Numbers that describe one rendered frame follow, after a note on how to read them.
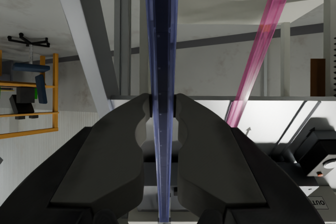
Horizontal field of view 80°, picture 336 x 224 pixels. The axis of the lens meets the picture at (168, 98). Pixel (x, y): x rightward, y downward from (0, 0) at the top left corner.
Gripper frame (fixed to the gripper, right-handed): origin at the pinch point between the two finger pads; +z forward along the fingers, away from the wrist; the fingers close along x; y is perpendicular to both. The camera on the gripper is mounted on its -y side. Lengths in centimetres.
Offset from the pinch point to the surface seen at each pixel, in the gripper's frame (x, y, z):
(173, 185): 1.6, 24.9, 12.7
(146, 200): -3.6, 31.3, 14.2
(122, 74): -11.5, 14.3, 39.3
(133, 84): -65, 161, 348
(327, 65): 56, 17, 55
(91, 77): -9.2, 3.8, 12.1
